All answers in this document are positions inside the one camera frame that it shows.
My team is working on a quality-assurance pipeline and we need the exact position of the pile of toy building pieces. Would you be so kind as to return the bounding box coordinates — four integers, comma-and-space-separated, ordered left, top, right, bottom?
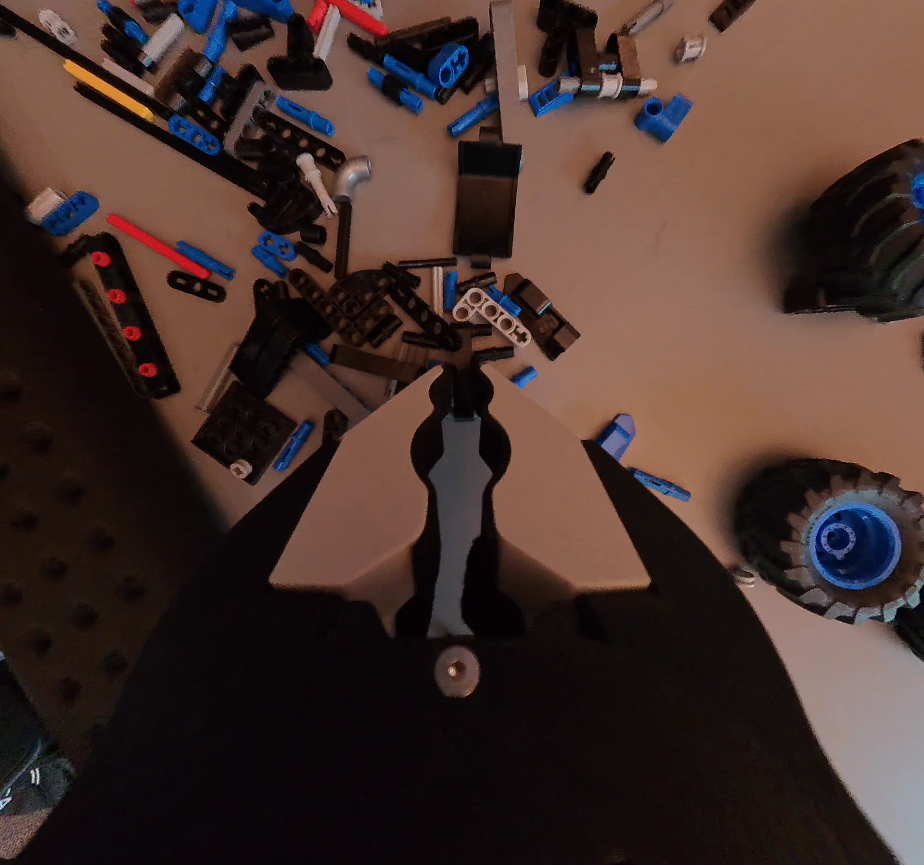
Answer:
0, 0, 766, 505

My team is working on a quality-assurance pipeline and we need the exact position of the yellow toy beam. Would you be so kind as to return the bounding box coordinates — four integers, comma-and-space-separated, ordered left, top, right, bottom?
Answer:
64, 60, 157, 124

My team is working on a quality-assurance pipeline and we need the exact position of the grey desk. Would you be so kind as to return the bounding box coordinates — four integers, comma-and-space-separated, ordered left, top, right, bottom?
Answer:
0, 0, 924, 865

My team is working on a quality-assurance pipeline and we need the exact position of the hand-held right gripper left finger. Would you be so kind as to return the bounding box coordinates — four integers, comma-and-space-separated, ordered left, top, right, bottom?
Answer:
269, 363, 457, 638

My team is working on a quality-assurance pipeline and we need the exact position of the black toy wheel blue rim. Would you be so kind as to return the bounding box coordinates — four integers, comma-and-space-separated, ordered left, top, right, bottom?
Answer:
784, 141, 924, 323
732, 457, 924, 625

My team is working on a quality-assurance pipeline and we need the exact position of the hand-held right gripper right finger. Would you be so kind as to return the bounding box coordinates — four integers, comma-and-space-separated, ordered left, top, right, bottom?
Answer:
470, 363, 651, 638

